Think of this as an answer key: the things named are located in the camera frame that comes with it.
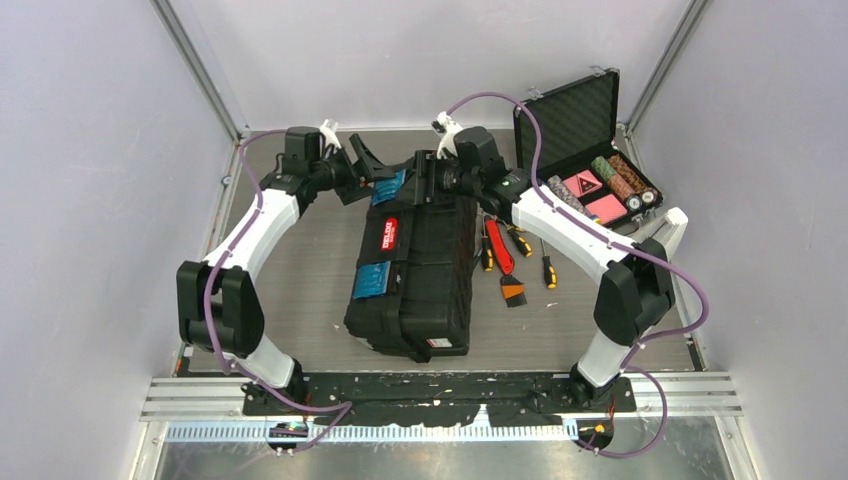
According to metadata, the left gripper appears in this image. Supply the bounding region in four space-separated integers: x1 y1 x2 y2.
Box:
311 136 396 206

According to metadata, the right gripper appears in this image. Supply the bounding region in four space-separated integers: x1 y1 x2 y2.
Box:
395 152 479 207

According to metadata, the black plastic toolbox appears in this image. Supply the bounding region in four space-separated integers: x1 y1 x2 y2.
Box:
344 156 478 363

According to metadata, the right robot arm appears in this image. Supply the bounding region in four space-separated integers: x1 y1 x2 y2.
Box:
425 122 675 411

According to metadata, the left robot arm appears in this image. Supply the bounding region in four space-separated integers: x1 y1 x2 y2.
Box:
176 120 395 414

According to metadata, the screwdriver left of knife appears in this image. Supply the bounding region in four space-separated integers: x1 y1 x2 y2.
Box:
478 227 495 272

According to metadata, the screwdriver of knife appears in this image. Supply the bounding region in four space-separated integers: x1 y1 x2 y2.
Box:
478 227 495 272
507 225 533 257

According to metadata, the screwdriver right of knife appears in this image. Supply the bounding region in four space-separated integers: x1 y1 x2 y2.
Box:
507 225 533 257

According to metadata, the black poker chip case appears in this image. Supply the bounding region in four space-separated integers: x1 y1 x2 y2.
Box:
513 68 664 228

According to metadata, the orange black brush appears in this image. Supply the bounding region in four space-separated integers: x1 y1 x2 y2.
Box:
500 275 527 308

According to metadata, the screwdriver far right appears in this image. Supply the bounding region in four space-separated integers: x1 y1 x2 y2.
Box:
540 239 558 289

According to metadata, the white stand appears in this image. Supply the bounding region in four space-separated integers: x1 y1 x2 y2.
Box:
631 207 689 260

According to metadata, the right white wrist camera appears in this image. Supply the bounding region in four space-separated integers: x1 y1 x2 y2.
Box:
431 111 463 159

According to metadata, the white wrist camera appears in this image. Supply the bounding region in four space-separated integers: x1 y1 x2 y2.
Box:
319 118 343 150
431 111 463 159

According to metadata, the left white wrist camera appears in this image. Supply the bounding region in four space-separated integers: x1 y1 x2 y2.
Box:
319 118 343 150

